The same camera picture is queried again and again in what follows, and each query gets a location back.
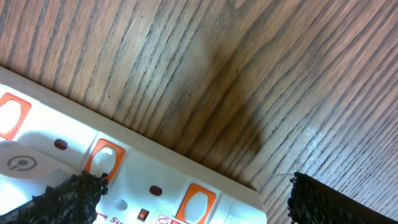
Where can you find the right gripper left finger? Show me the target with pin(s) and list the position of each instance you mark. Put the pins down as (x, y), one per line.
(73, 201)

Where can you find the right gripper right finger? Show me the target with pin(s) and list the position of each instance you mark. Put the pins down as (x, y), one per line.
(314, 202)

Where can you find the white power strip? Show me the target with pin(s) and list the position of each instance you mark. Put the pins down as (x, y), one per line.
(148, 183)

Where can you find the white charger plug adapter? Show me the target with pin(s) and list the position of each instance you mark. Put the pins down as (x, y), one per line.
(26, 172)

